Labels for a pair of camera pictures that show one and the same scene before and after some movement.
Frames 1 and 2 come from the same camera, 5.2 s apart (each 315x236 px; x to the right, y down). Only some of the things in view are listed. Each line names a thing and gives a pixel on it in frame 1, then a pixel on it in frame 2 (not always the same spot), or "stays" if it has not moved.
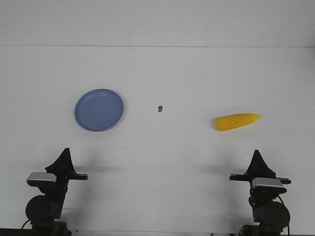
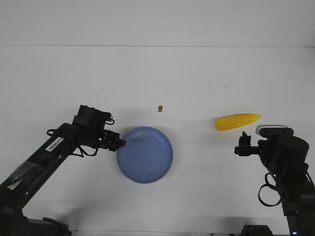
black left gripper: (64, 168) to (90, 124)
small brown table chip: (160, 107) stays
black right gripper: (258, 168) to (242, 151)
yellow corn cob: (236, 121) stays
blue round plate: (99, 109) to (147, 155)
